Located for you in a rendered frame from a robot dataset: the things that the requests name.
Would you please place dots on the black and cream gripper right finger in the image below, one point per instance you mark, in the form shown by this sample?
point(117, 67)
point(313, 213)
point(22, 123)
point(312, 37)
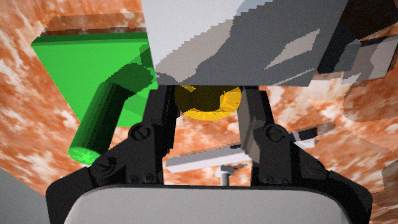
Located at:
point(280, 159)

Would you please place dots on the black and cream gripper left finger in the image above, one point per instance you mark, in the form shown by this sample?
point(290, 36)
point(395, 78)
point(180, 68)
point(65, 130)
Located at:
point(140, 155)

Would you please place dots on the yellow round nut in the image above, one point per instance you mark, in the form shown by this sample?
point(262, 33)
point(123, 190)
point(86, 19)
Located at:
point(207, 102)

